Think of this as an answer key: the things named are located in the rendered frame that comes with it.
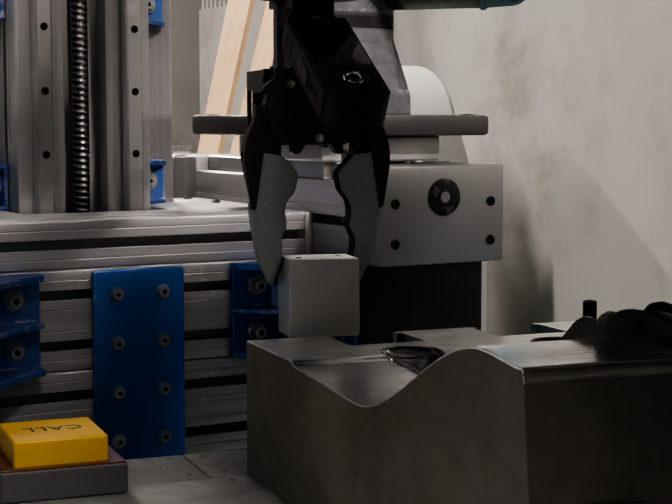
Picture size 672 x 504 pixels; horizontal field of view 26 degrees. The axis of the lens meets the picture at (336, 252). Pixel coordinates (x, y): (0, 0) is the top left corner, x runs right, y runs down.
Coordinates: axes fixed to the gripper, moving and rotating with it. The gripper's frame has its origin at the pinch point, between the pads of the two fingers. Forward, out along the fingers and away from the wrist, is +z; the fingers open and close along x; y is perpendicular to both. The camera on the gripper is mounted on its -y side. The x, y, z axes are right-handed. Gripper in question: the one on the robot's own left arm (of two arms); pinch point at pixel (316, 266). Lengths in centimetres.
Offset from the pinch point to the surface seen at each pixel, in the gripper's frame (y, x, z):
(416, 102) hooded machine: 385, -132, -15
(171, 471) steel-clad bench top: -3.1, 10.8, 13.2
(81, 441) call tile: -7.4, 17.1, 9.9
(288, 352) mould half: -10.6, 4.5, 4.2
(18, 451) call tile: -7.9, 21.0, 10.2
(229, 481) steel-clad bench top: -6.8, 7.6, 13.2
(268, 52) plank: 489, -102, -36
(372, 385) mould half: -19.8, 1.7, 4.8
